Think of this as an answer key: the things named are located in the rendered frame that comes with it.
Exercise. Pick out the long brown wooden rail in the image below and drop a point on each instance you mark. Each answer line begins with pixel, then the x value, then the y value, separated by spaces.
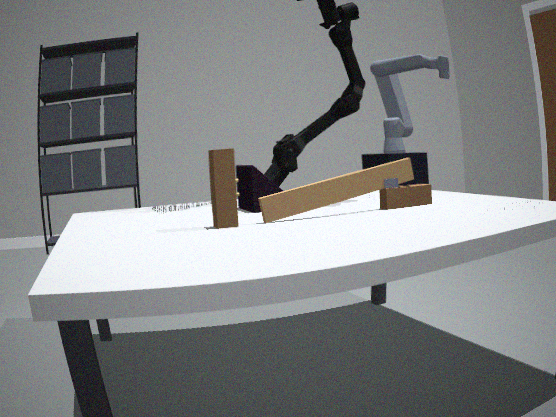
pixel 337 189

